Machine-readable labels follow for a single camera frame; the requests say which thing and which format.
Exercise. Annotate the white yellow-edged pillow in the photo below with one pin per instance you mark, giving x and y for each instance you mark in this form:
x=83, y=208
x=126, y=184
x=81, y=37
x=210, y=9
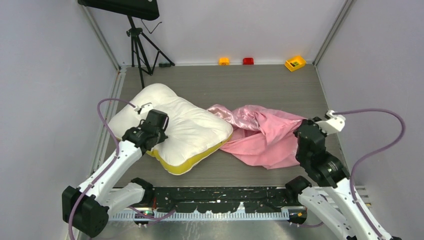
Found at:
x=193, y=133

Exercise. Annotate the pink floral pillowcase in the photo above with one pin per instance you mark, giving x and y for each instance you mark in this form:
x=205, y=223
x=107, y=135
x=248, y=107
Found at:
x=262, y=137

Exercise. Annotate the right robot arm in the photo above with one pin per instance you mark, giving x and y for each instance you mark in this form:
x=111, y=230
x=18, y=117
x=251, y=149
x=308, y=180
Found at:
x=350, y=219

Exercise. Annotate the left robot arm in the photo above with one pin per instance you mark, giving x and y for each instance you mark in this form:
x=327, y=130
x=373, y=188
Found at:
x=89, y=206

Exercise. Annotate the orange toy block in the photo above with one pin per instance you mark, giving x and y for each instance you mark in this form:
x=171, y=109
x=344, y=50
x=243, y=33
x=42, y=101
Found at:
x=224, y=61

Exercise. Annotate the red toy block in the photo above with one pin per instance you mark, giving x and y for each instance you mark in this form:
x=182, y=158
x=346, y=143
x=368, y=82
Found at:
x=248, y=61

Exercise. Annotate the small black adapter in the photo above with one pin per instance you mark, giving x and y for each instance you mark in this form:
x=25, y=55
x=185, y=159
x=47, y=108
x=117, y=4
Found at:
x=164, y=64

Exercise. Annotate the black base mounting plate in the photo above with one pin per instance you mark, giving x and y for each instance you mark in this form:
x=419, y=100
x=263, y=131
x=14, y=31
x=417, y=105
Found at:
x=254, y=199

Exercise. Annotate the yellow toy bin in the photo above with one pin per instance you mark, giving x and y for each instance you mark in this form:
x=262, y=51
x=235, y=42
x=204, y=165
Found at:
x=295, y=63

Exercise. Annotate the black light panel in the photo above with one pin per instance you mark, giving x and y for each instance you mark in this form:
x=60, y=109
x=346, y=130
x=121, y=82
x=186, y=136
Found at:
x=142, y=9

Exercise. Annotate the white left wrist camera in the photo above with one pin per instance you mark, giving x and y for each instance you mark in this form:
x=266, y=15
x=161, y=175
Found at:
x=145, y=108

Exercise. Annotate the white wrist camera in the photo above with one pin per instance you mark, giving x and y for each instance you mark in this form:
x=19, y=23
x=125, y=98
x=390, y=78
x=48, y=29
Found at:
x=333, y=124
x=145, y=108

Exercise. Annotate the black camera tripod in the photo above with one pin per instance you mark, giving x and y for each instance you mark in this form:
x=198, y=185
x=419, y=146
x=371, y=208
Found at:
x=139, y=55

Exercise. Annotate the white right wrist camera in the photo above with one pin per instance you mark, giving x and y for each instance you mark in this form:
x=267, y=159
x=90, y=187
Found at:
x=333, y=124

